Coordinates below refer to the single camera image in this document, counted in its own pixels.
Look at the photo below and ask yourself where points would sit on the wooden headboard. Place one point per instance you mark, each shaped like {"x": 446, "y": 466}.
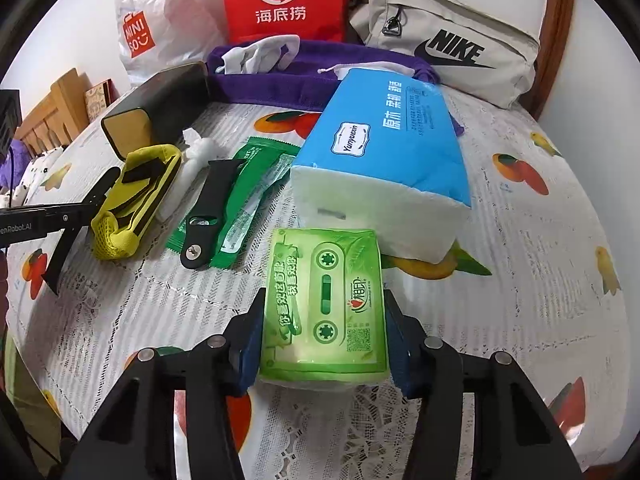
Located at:
{"x": 55, "y": 110}

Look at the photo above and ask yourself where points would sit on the purple cloth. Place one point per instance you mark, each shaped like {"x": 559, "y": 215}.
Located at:
{"x": 270, "y": 92}

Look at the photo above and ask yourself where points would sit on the green blanket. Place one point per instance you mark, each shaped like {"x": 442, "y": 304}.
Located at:
{"x": 35, "y": 400}

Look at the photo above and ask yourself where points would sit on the green sachet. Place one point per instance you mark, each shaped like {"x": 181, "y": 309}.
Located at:
{"x": 260, "y": 180}

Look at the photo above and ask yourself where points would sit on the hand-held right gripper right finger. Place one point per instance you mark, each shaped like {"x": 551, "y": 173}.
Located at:
{"x": 402, "y": 360}

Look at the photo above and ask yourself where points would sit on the brown wooden door frame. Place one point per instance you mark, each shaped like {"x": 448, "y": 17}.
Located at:
{"x": 555, "y": 50}

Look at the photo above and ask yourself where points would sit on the white plastic shopping bag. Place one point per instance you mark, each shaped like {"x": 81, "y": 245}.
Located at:
{"x": 160, "y": 20}

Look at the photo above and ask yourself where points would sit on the white plastic packet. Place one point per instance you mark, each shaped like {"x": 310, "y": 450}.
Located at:
{"x": 202, "y": 150}

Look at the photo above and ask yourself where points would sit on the fruit-print tablecloth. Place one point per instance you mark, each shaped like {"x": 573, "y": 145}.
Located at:
{"x": 525, "y": 270}

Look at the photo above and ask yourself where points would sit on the polka dot pillow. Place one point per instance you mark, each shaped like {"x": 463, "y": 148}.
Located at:
{"x": 40, "y": 175}

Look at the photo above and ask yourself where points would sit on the purple plush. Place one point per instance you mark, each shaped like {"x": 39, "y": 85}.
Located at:
{"x": 19, "y": 160}

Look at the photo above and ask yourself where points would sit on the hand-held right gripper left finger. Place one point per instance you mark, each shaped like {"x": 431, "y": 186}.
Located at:
{"x": 247, "y": 360}

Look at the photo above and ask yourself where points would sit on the green tissue packet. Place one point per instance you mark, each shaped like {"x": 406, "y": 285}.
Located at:
{"x": 325, "y": 310}

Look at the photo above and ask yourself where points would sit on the grey waist bag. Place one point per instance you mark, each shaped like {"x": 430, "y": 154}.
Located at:
{"x": 450, "y": 35}

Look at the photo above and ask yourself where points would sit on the dark tea tin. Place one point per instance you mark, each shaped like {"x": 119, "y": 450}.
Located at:
{"x": 155, "y": 105}

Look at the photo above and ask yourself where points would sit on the white cloth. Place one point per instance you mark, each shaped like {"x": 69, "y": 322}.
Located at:
{"x": 255, "y": 55}

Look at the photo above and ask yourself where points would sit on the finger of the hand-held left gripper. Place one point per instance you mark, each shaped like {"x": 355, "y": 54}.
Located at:
{"x": 59, "y": 260}
{"x": 95, "y": 192}

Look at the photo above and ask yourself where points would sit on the patterned brown box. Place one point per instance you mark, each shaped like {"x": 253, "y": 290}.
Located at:
{"x": 99, "y": 100}

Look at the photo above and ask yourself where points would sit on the blue tissue pack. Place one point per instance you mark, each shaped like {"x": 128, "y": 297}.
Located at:
{"x": 385, "y": 150}

